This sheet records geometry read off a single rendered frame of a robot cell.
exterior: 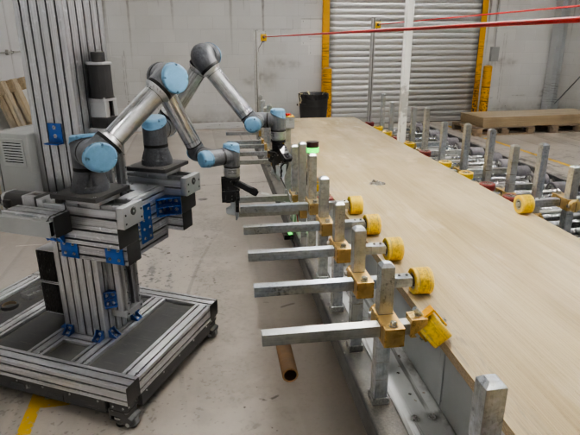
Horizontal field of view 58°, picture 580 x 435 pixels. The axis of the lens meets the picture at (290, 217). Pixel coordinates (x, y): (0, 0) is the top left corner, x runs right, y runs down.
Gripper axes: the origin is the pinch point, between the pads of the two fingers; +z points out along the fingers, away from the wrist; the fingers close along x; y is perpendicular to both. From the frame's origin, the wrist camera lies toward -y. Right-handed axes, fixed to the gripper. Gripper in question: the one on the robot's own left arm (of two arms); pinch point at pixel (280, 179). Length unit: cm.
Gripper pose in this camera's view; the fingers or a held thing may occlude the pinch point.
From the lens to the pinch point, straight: 266.3
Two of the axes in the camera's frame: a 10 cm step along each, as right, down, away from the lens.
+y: -4.7, -2.9, 8.3
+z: 0.0, 9.4, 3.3
